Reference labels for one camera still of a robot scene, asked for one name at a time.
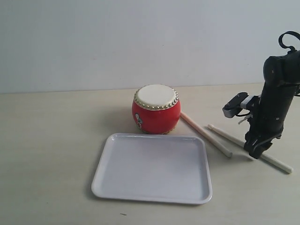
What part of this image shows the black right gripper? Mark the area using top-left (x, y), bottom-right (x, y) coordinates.
top-left (243, 83), bottom-right (296, 159)

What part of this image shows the white wooden drumstick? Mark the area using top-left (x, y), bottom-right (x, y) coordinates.
top-left (208, 124), bottom-right (293, 174)

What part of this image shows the pinkish wooden drumstick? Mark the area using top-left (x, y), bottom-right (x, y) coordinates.
top-left (180, 112), bottom-right (233, 158)

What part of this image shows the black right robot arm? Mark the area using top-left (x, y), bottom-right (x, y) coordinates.
top-left (244, 51), bottom-right (300, 159)

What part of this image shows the small red drum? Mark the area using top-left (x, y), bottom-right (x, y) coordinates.
top-left (132, 84), bottom-right (181, 134)

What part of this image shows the white plastic tray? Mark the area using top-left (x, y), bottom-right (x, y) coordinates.
top-left (91, 133), bottom-right (212, 205)

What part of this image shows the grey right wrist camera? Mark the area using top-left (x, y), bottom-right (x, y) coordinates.
top-left (222, 92), bottom-right (254, 118)

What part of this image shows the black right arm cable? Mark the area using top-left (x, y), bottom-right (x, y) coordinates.
top-left (278, 30), bottom-right (300, 53)

